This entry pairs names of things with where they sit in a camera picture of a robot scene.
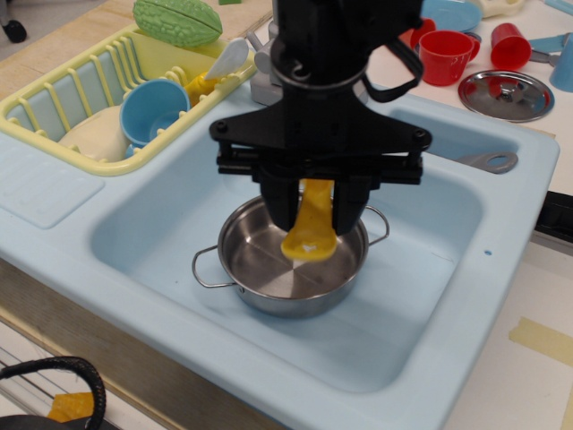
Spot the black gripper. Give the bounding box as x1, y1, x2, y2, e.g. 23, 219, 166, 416
210, 85, 432, 235

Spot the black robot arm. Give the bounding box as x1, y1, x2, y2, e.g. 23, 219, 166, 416
210, 1, 432, 235

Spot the stainless steel pot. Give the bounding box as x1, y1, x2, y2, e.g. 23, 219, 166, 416
192, 197, 389, 318

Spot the steel pot lid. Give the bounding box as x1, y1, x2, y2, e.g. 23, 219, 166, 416
458, 71, 555, 123

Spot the grey toy faucet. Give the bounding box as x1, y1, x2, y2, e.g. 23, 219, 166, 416
246, 21, 371, 108

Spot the light blue toy sink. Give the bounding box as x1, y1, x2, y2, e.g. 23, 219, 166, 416
1, 85, 560, 429

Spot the blue plastic cup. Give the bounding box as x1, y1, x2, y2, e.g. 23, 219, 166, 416
119, 79, 192, 148

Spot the red plastic mug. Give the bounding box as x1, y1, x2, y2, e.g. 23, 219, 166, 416
418, 30, 481, 86

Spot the green toy bitter gourd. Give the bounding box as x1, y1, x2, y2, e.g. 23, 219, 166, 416
133, 0, 223, 47

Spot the cream plastic plate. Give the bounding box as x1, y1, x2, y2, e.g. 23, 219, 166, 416
58, 106, 130, 162

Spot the light blue plate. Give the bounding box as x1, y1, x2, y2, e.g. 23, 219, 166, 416
422, 0, 483, 32

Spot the yellow dish rack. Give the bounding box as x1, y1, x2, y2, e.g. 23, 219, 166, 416
1, 24, 256, 176

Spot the red plastic tumbler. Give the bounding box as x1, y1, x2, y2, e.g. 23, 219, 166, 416
491, 22, 532, 71

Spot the beige masking tape strip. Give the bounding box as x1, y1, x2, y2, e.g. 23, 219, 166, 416
509, 317, 572, 367

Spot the cream plastic dish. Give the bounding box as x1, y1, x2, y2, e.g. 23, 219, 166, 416
475, 0, 525, 18

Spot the light blue cup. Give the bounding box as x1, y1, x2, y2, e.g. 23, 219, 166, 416
550, 36, 573, 92

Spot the light blue utensil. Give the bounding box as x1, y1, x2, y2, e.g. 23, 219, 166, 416
529, 32, 572, 53

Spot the yellow tape piece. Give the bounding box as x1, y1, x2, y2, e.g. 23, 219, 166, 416
47, 392, 94, 423

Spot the black caster wheel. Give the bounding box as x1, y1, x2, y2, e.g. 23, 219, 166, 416
2, 20, 28, 44

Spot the grey utensil handle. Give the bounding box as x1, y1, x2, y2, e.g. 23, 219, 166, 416
456, 151, 518, 175

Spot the black braided cable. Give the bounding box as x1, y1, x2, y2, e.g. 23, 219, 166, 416
0, 357, 107, 430

